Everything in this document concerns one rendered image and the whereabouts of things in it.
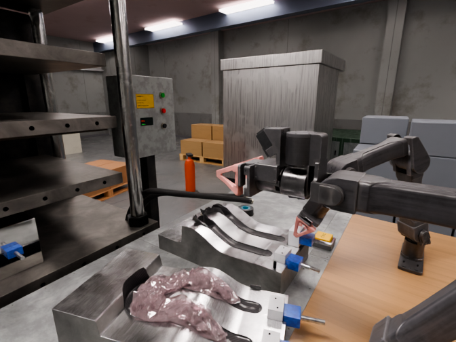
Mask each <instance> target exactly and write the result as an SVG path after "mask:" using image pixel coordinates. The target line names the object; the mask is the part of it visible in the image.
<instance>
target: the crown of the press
mask: <svg viewBox="0 0 456 342"><path fill-rule="evenodd" d="M80 1H84V0H0V7H4V8H7V9H11V10H16V11H19V12H25V13H28V12H29V10H28V8H37V9H40V10H42V12H43V15H45V14H48V13H51V12H54V11H56V10H59V9H62V8H64V7H67V6H70V5H72V4H75V3H78V2H80Z"/></svg>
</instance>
